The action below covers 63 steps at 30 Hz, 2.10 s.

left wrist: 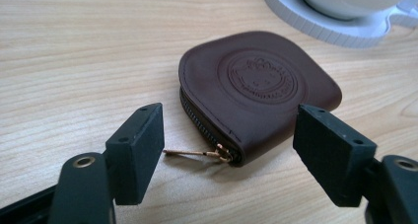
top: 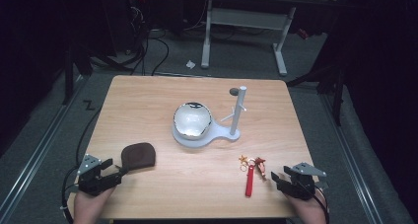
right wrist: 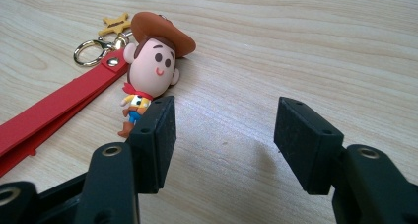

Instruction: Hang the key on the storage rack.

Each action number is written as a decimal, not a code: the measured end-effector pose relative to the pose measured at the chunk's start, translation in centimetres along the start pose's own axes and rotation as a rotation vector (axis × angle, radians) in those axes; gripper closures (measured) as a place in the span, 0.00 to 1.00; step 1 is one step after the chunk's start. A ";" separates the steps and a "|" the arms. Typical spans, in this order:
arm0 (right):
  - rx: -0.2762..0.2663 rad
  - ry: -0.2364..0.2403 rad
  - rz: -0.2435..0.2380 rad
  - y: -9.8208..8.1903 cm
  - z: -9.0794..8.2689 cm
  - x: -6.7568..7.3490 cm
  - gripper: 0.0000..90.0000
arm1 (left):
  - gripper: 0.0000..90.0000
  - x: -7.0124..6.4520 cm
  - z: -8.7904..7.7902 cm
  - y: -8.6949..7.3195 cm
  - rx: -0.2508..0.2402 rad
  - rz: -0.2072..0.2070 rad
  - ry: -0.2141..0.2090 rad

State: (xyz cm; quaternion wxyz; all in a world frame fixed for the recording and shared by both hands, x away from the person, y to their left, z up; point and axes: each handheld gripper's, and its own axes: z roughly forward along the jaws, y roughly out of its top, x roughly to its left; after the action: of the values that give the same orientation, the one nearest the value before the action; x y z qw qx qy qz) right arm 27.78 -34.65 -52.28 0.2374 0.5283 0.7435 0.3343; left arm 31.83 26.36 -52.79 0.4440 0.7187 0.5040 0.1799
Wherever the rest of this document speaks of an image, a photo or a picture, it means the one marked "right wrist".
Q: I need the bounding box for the cowboy figure keychain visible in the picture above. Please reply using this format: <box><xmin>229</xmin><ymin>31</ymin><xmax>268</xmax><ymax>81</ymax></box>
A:
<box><xmin>0</xmin><ymin>11</ymin><xmax>197</xmax><ymax>179</ymax></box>

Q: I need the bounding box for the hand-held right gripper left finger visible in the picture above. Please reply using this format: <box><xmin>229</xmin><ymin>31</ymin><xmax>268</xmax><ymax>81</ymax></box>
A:
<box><xmin>74</xmin><ymin>95</ymin><xmax>177</xmax><ymax>224</ymax></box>

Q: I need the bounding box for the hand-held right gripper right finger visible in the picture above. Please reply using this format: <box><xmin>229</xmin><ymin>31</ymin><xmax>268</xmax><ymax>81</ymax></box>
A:
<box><xmin>273</xmin><ymin>96</ymin><xmax>418</xmax><ymax>224</ymax></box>

